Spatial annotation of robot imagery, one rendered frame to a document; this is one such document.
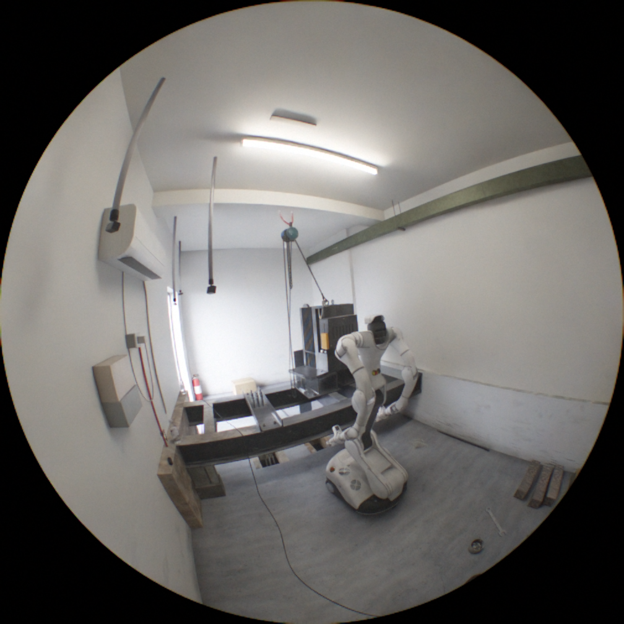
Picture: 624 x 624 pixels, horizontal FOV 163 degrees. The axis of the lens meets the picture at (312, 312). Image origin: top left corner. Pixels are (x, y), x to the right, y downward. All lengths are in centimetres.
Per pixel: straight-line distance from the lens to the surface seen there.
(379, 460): 181
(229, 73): 141
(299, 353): 288
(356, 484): 183
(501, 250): 234
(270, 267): 462
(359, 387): 119
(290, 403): 283
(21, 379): 78
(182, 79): 146
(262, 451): 206
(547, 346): 231
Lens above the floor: 166
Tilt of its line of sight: 3 degrees down
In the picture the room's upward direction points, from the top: 5 degrees counter-clockwise
